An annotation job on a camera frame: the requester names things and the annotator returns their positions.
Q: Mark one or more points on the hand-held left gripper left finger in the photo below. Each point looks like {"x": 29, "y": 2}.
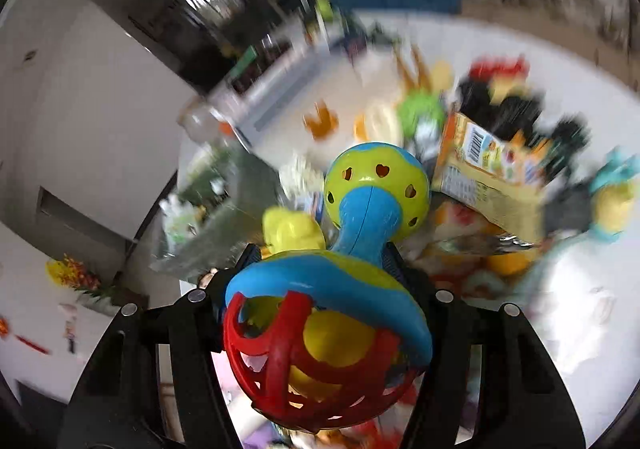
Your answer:
{"x": 210, "y": 314}

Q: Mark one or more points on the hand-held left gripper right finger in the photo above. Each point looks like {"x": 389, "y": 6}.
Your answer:
{"x": 450, "y": 329}

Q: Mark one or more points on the blue yellow red rattle toy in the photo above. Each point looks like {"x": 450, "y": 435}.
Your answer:
{"x": 370, "y": 209}

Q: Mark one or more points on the silver foil wrapper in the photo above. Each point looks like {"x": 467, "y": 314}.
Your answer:
{"x": 480, "y": 243}

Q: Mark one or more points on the dark green storage box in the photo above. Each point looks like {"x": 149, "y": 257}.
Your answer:
{"x": 235, "y": 209}

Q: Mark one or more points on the yellow plastic toy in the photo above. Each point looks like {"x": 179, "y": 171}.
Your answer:
{"x": 290, "y": 229}

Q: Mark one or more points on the orange snack packet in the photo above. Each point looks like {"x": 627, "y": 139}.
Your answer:
{"x": 490, "y": 169}

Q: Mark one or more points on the clear plastic bottle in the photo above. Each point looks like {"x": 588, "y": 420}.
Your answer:
{"x": 200, "y": 121}

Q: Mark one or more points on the teal and yellow plush toy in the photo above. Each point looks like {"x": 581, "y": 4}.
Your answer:
{"x": 612, "y": 201}

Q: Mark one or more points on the orange toy piece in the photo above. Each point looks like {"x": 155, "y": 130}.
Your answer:
{"x": 320, "y": 125}

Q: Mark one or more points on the green plastic toy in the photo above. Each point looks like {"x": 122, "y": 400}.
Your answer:
{"x": 420, "y": 109}

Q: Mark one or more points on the black toy vehicle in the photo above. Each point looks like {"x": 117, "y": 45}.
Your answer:
{"x": 510, "y": 109}

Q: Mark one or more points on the long white box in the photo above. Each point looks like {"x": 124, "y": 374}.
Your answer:
{"x": 280, "y": 89}

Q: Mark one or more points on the red toy piece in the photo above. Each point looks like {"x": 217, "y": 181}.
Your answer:
{"x": 500, "y": 66}

